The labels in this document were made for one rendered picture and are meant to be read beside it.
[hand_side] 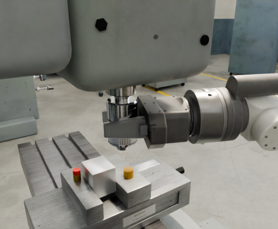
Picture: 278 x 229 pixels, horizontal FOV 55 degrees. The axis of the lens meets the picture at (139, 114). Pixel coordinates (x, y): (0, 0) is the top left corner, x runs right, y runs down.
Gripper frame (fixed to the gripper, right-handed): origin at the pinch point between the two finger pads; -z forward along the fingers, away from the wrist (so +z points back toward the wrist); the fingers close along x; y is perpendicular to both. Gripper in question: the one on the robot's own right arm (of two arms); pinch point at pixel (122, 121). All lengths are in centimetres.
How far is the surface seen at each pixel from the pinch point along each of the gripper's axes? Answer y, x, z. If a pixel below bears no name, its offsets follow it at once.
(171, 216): 36.7, -17.7, 14.1
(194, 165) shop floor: 124, -173, 85
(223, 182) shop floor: 124, -142, 100
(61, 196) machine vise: 21.4, -11.8, -12.9
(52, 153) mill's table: 28, -45, -20
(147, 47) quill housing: -12.3, 10.0, 2.0
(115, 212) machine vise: 21.5, -4.7, -1.6
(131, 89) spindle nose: -5.7, 2.1, 1.2
